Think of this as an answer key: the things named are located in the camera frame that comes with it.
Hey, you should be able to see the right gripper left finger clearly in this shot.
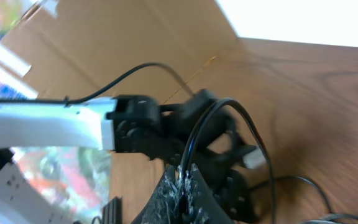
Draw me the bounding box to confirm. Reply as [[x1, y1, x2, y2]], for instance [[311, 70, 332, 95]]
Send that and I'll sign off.
[[131, 166, 181, 224]]

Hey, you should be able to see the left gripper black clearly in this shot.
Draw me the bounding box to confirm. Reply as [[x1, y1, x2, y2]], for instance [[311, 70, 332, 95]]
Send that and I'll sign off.
[[166, 124, 267, 223]]

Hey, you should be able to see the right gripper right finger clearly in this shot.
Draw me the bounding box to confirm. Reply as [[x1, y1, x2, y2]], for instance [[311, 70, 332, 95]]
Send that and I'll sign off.
[[181, 164, 234, 224]]

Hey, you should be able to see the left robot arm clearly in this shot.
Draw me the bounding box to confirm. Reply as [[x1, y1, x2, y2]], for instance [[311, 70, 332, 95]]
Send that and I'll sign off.
[[0, 89, 264, 223]]

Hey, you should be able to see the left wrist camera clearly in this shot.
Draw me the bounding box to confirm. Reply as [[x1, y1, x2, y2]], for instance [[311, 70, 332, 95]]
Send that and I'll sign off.
[[242, 147, 266, 169]]

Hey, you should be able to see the left camera cable black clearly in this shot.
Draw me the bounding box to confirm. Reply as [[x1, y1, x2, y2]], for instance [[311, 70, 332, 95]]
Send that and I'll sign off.
[[0, 62, 195, 106]]

